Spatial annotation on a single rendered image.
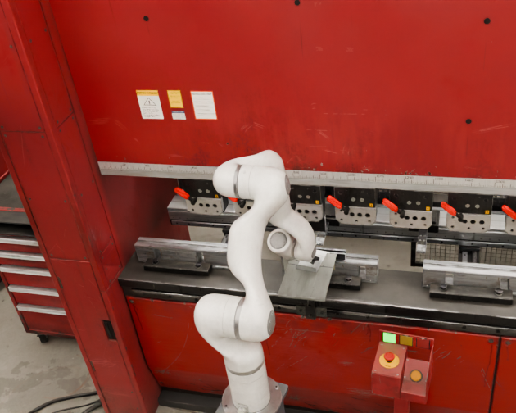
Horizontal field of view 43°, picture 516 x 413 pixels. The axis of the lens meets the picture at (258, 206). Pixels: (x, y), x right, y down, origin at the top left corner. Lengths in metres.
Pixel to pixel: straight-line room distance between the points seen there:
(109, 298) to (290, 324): 0.77
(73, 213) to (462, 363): 1.63
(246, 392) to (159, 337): 1.12
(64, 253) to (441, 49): 1.66
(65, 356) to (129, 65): 2.04
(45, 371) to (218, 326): 2.17
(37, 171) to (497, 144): 1.63
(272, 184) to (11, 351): 2.60
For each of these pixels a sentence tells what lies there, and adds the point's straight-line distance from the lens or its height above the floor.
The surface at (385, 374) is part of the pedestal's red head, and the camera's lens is 2.48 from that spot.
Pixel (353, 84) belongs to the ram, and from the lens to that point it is 2.19.
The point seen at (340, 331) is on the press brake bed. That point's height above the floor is 0.70.
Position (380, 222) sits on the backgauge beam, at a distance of 2.81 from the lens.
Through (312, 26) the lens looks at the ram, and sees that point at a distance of 2.13.
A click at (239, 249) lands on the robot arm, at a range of 1.84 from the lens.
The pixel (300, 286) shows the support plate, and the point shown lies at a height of 1.00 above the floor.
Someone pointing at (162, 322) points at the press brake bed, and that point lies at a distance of 3.00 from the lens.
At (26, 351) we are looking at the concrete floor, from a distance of 4.08.
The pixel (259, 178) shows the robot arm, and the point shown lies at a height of 1.69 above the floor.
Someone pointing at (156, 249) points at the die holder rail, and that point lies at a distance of 2.92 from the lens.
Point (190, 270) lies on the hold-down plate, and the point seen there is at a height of 0.90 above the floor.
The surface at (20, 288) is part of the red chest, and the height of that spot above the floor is 0.49.
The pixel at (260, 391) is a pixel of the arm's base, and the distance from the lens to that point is 2.05.
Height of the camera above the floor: 2.68
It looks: 35 degrees down
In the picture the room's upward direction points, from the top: 8 degrees counter-clockwise
